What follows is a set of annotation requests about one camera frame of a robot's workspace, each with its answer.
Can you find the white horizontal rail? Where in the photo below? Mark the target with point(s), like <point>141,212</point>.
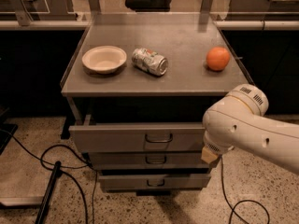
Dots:
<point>222,25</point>

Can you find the grey drawer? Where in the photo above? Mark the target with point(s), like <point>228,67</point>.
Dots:
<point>128,183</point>
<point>149,160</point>
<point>138,137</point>

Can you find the grey bottom drawer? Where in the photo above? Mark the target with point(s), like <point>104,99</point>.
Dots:
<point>128,183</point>

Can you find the grey middle drawer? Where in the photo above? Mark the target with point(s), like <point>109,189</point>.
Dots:
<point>149,160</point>

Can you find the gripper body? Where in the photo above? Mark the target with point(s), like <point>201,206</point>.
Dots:
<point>217,146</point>

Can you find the orange fruit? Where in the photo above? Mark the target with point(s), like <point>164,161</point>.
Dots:
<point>217,58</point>

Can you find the crushed soda can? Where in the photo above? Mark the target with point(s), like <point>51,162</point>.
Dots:
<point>150,61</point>

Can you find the black floor bar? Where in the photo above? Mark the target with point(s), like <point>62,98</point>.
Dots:
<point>43,209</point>

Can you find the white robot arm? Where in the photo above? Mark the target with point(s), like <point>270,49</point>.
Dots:
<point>238,120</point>

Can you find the white paper bowl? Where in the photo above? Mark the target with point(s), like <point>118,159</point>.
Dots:
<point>104,59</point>

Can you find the grey metal drawer cabinet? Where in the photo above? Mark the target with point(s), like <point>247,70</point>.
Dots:
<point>138,88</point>

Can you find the grey top drawer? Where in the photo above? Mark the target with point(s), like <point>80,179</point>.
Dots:
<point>138,137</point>

